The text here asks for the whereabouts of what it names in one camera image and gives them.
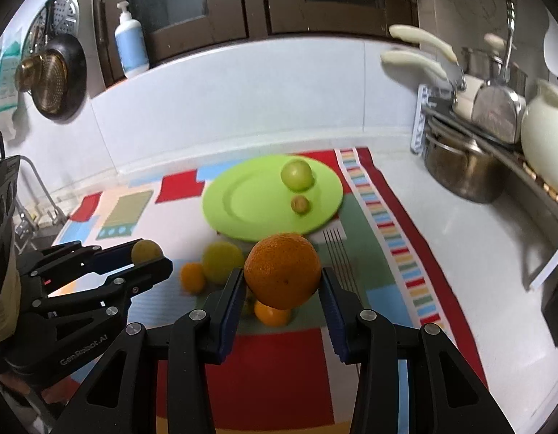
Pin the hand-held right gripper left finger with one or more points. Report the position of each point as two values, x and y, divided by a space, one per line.
233 307

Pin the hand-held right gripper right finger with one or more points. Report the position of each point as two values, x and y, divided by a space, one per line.
334 316

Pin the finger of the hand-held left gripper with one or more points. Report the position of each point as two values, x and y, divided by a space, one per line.
116 255
143 273

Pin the small yellow-green fruit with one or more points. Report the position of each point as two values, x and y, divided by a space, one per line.
147 249

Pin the small tangerine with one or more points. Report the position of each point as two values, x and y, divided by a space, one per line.
192 276
272 316

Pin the large orange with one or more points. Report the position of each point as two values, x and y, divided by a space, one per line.
282 271

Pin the green plate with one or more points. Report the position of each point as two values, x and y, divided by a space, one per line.
243 199

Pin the colourful patchwork mat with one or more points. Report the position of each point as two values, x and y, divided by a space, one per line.
279 370

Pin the small brownish fruit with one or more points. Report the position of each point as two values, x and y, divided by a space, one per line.
300 204

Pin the green apple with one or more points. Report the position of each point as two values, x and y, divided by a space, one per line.
297 174

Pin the black frying pan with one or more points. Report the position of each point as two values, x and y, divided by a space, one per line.
70 81

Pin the large steel pot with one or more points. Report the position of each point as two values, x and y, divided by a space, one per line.
460 176

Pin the brass mesh strainer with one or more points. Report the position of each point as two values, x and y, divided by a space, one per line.
37 79

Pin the white pump soap bottle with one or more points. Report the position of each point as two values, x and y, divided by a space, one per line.
130 49

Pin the metal kitchen shelf rack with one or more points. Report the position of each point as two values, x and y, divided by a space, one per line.
418 117

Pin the dark brown window sash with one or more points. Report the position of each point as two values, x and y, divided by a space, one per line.
170 36
333 20

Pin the perforated metal steamer plate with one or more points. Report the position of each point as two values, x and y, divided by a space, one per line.
64 13

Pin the wooden bead trivet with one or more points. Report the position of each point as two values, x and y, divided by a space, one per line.
548 190

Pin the metal spatula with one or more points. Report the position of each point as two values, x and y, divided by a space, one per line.
496 113

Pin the white ceramic pot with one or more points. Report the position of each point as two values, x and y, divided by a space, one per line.
546 135

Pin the white rice paddle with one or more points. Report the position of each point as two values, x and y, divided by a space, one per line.
557 49

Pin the wall poster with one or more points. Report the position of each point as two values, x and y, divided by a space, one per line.
3 81

